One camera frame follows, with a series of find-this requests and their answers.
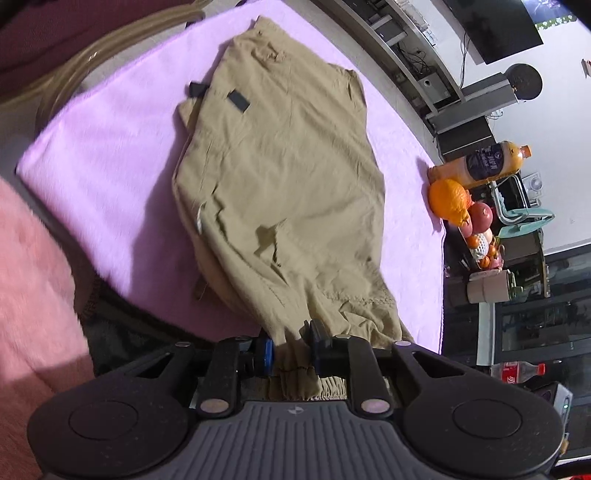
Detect khaki cargo pants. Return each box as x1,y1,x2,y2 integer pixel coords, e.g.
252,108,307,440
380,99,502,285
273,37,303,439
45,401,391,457
172,17,410,400

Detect beige paper cup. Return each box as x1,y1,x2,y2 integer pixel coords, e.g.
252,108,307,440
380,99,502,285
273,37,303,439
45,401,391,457
466,269,511,304

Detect cola bottle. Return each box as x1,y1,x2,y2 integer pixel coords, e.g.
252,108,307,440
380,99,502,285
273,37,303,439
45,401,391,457
491,361,546,384

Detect fruit tray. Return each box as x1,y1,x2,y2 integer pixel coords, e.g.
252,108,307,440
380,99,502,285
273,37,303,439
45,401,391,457
459,215,504,270

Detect large orange citrus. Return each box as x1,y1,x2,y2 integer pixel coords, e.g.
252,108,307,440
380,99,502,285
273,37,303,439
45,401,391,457
428,179,473,227

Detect pink fuzzy sleeve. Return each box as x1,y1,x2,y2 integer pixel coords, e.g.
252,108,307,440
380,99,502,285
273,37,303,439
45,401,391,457
1,182,93,479

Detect red apple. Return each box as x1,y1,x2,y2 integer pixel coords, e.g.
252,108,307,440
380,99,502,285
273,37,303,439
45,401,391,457
468,202,494,235

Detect pink fleece towel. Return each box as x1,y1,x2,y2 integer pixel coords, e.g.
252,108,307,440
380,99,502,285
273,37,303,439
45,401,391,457
16,1,445,351

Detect orange juice bottle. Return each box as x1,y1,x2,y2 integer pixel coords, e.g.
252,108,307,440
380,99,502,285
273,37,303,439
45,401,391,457
427,141,532,190

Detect right tower speaker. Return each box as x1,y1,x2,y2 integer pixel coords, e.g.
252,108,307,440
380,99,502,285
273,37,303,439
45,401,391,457
426,63,543,135

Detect grey tv stand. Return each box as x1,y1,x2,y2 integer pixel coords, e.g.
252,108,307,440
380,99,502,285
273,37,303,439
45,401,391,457
317,0,465,117

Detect maroon banquet chair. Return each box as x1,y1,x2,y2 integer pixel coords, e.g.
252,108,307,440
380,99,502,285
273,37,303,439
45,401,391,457
1,1,208,131

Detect wall television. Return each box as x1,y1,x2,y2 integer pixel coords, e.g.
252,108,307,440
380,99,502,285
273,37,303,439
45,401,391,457
444,0,543,64

